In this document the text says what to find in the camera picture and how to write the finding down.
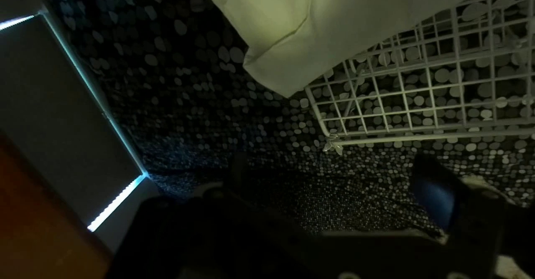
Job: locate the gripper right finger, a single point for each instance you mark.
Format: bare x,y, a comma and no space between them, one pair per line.
472,229

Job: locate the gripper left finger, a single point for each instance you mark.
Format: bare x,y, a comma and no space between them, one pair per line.
234,229

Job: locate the white bedsheet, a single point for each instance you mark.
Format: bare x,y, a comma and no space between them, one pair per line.
317,24

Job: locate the black dotted cloth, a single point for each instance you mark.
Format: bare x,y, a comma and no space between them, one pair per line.
196,103

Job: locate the grey panel with lit edge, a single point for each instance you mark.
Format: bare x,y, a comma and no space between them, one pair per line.
54,116

